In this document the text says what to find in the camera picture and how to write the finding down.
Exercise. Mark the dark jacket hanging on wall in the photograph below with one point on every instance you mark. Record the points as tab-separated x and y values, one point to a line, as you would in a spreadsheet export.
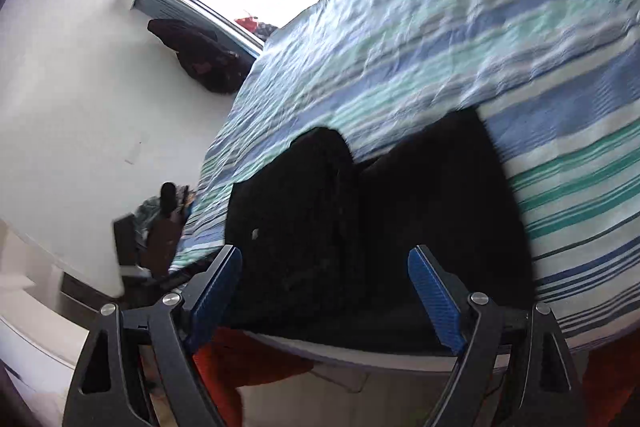
199	52

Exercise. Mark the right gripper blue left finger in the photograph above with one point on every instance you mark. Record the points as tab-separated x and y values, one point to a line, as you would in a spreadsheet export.
108	386

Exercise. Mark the orange fleece right leg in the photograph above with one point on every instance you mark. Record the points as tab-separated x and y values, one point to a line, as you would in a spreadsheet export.
609	380

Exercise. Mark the red black clothes pile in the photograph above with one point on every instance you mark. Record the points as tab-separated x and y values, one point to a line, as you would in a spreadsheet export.
256	27

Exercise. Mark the striped blue green bedsheet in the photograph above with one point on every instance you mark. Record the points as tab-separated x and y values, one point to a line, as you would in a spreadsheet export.
556	81

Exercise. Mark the pile of clothes by wall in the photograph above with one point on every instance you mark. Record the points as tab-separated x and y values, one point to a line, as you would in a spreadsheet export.
174	202

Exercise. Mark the black pants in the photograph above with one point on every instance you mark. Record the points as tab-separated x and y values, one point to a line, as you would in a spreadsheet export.
325	239

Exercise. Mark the white wall switch plate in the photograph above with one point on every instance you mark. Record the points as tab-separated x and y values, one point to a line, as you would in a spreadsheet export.
134	153

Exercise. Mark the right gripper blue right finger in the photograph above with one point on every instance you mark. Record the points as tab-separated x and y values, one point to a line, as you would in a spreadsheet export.
541	386

